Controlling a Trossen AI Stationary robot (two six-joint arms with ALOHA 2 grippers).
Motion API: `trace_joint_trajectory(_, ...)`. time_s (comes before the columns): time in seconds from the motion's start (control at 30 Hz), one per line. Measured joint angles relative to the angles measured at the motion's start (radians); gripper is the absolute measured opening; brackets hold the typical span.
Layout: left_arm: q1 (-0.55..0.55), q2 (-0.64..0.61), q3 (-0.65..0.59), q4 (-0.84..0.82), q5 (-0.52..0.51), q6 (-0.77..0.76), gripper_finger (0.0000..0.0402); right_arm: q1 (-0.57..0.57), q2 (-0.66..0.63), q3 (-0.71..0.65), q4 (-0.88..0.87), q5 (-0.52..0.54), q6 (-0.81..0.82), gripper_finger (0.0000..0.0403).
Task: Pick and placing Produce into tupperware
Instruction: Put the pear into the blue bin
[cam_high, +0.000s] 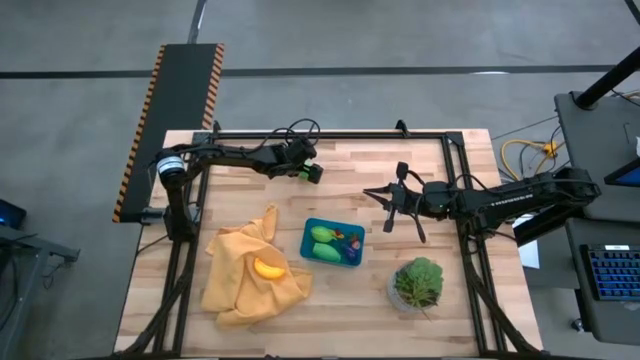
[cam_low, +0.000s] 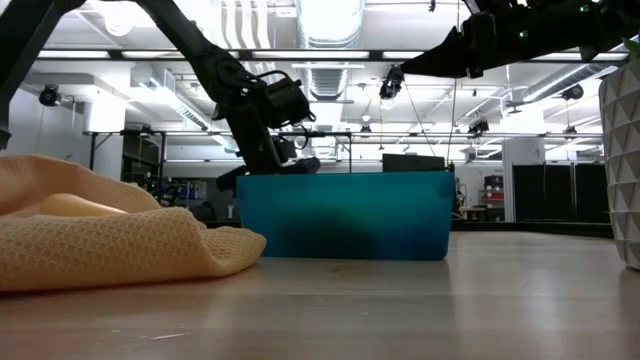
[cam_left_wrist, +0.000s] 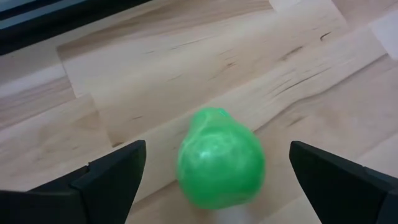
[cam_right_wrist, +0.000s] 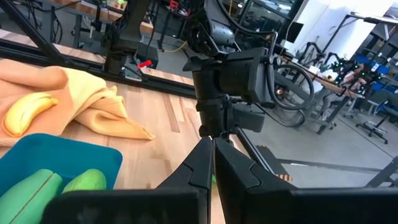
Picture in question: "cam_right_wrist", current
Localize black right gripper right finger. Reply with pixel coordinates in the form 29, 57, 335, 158
214, 138, 294, 224

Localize black mat with hazard stripes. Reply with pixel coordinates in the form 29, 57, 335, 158
256, 144, 294, 183

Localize wooden table black legs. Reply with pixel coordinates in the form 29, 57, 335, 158
40, 0, 156, 35

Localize yellow toy banana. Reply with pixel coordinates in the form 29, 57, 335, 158
2, 91, 60, 138

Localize long green toy vegetable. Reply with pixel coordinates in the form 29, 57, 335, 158
0, 169, 64, 224

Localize teal plastic tupperware container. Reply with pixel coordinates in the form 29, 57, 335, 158
0, 133, 124, 200

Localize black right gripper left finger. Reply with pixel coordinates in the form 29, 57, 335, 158
157, 138, 216, 224

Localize yellow orange waffle cloth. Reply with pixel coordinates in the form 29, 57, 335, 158
0, 58, 156, 147

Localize black monitor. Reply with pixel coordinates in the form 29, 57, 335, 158
285, 21, 305, 44

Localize wooden workbench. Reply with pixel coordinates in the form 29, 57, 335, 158
279, 55, 364, 134

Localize office chair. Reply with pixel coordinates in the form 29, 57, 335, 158
356, 93, 398, 144

